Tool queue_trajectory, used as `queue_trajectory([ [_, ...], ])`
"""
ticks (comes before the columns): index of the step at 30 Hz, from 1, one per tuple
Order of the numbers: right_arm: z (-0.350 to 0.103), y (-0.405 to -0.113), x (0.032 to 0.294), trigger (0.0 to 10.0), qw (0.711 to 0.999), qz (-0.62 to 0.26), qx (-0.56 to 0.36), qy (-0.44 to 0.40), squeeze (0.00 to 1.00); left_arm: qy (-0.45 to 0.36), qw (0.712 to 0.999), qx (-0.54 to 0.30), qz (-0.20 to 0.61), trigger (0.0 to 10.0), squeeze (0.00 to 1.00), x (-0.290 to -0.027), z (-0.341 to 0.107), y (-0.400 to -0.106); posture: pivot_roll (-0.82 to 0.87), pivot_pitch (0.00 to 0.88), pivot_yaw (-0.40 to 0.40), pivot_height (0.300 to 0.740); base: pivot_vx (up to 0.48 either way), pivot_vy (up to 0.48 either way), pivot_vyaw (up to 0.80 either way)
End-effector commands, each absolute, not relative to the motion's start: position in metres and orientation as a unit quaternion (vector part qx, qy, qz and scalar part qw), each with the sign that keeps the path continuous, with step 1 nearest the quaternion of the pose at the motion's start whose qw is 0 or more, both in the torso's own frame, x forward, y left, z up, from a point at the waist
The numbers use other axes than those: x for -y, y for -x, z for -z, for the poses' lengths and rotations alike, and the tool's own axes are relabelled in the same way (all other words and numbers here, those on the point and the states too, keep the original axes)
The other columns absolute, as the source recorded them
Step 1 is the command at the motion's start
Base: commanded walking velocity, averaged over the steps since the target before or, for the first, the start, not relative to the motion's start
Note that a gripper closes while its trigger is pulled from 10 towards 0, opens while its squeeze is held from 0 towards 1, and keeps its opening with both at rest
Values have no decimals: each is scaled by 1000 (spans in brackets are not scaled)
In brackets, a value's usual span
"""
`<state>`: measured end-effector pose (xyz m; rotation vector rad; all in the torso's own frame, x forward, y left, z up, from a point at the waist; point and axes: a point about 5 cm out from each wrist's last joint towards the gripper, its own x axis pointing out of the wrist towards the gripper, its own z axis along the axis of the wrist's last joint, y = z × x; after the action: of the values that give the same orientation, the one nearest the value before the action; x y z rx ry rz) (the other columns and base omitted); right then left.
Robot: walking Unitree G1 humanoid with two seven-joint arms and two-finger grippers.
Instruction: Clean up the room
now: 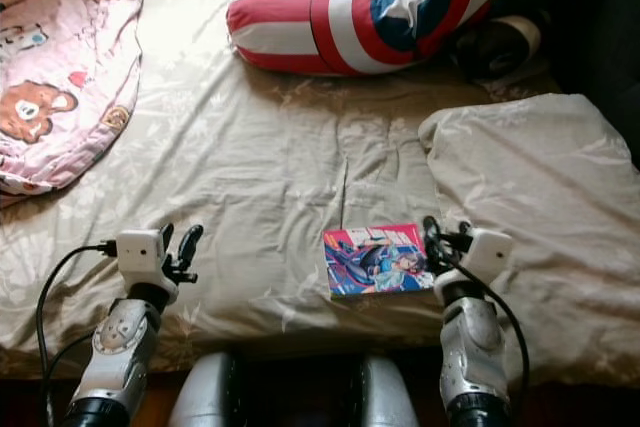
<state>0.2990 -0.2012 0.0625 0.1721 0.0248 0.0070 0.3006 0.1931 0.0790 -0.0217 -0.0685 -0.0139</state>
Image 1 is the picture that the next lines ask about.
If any colourful manga book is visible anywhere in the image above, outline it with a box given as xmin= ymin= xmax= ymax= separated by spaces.
xmin=322 ymin=223 xmax=437 ymax=299

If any plain off-white pillow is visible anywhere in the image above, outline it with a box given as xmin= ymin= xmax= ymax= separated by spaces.
xmin=418 ymin=92 xmax=640 ymax=323

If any pink cartoon print blanket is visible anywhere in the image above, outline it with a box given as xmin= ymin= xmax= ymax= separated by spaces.
xmin=0 ymin=0 xmax=144 ymax=210

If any bed with beige floral sheet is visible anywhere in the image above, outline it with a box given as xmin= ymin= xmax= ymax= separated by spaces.
xmin=0 ymin=0 xmax=640 ymax=388

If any silver robot left leg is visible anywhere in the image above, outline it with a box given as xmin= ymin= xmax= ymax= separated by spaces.
xmin=168 ymin=350 xmax=241 ymax=427

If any silver robot leg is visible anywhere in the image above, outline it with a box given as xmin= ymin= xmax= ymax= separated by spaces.
xmin=355 ymin=355 xmax=421 ymax=427
xmin=168 ymin=350 xmax=241 ymax=427

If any silver robot right leg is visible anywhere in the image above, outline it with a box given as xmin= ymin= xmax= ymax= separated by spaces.
xmin=355 ymin=355 xmax=421 ymax=427

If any dark brown plush toy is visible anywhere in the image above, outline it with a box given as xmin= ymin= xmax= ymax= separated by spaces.
xmin=450 ymin=15 xmax=543 ymax=83

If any red white blue shield bolster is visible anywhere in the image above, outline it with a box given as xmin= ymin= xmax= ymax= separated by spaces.
xmin=225 ymin=0 xmax=561 ymax=76

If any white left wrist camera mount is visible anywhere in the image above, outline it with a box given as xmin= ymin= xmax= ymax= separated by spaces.
xmin=115 ymin=229 xmax=171 ymax=298

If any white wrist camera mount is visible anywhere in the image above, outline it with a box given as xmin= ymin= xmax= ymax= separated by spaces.
xmin=115 ymin=229 xmax=171 ymax=298
xmin=435 ymin=229 xmax=514 ymax=303

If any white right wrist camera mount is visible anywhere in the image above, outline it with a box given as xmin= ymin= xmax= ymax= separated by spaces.
xmin=435 ymin=229 xmax=514 ymax=303

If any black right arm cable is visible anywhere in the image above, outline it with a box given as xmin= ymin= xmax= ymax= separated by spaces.
xmin=445 ymin=247 xmax=531 ymax=413

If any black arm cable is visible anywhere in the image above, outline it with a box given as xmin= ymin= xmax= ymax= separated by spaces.
xmin=35 ymin=240 xmax=119 ymax=427
xmin=445 ymin=247 xmax=531 ymax=413

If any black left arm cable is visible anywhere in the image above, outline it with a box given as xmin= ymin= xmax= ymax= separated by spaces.
xmin=35 ymin=240 xmax=119 ymax=427

